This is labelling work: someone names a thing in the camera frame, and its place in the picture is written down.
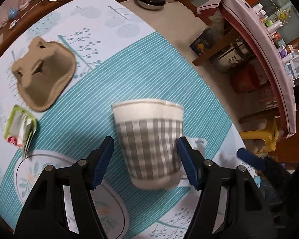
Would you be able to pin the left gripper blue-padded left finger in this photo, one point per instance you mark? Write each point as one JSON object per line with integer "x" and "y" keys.
{"x": 100, "y": 161}

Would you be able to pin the brown cardboard egg carton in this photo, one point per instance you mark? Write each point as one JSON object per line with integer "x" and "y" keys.
{"x": 43, "y": 73}

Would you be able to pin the blue ceramic teapot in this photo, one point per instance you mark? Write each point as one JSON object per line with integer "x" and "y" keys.
{"x": 12, "y": 13}

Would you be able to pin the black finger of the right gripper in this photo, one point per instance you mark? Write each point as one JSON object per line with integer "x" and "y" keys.
{"x": 251, "y": 159}

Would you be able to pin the green white tea packet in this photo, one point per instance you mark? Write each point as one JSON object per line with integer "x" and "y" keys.
{"x": 20, "y": 129}

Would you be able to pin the grey checked paper cup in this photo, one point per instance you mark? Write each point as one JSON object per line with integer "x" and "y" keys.
{"x": 148, "y": 130}

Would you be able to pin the yellow plastic stool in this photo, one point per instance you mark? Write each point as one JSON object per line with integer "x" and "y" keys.
{"x": 264, "y": 139}

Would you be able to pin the pink covered sofa chair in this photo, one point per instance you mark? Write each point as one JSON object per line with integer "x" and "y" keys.
{"x": 248, "y": 24}

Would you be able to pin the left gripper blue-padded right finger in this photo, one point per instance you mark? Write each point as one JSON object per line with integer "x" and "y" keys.
{"x": 192, "y": 161}

